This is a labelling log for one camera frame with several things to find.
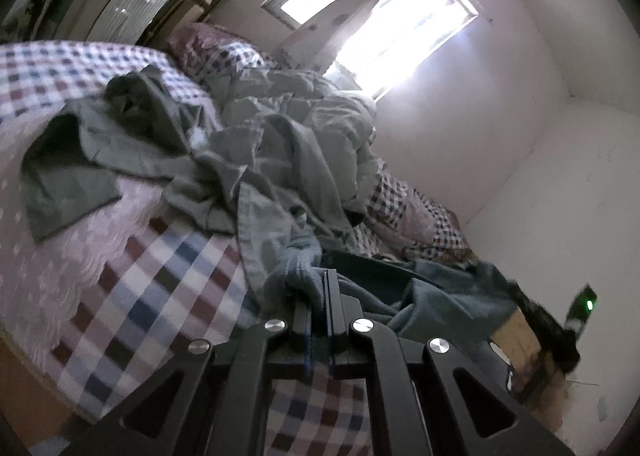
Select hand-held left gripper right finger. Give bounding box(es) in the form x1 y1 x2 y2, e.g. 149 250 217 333
327 268 576 456

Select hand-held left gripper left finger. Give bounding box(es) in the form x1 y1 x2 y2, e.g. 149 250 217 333
60 268 329 456

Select dark blue garment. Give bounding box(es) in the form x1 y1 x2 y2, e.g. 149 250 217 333
260 246 521 387

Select checkered pink pillow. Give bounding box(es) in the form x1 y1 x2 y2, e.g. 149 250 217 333
167 23 278 82
365 161 473 262

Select grey-green pants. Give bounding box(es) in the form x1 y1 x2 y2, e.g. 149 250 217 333
162 113 371 302

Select checkered bed sheet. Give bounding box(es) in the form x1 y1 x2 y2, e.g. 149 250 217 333
0 38 476 456

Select pale grey duvet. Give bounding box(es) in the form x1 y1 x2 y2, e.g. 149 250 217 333
202 68 381 217

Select dark green shirt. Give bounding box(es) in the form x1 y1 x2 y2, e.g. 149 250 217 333
21 65 223 243

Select window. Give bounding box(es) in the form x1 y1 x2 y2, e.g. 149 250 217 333
262 0 493 102

